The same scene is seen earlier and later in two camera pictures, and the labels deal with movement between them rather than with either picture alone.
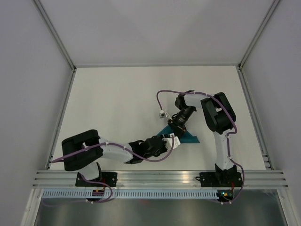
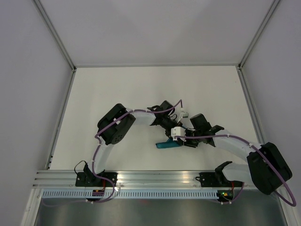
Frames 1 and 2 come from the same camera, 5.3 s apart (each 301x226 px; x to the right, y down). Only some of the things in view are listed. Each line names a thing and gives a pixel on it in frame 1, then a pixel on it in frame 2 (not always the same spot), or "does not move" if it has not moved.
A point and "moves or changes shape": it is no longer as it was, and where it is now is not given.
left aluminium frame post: (56, 34) does not move
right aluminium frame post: (266, 18) does not move
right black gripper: (178, 129) → (188, 143)
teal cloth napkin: (186, 138) moves or changes shape
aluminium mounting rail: (67, 179) does not move
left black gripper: (164, 149) → (176, 123)
